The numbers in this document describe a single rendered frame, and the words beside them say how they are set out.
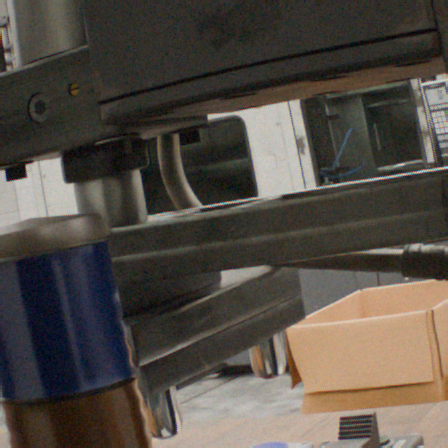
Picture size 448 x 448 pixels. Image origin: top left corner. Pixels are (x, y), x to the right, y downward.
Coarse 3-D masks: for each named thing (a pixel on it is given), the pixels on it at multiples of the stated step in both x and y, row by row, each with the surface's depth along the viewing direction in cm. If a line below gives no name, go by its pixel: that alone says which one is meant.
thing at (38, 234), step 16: (16, 224) 24; (32, 224) 23; (48, 224) 23; (64, 224) 23; (80, 224) 24; (96, 224) 24; (0, 240) 23; (16, 240) 23; (32, 240) 23; (48, 240) 23; (64, 240) 23; (80, 240) 23; (0, 256) 23; (16, 256) 23
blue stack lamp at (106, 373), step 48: (96, 240) 25; (0, 288) 23; (48, 288) 23; (96, 288) 24; (0, 336) 23; (48, 336) 23; (96, 336) 23; (0, 384) 24; (48, 384) 23; (96, 384) 23
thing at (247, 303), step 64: (128, 192) 52; (320, 192) 52; (384, 192) 42; (128, 256) 49; (192, 256) 47; (256, 256) 46; (320, 256) 44; (128, 320) 47; (192, 320) 50; (256, 320) 55
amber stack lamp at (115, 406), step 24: (120, 384) 24; (24, 408) 23; (48, 408) 23; (72, 408) 23; (96, 408) 23; (120, 408) 24; (24, 432) 23; (48, 432) 23; (72, 432) 23; (96, 432) 23; (120, 432) 24; (144, 432) 25
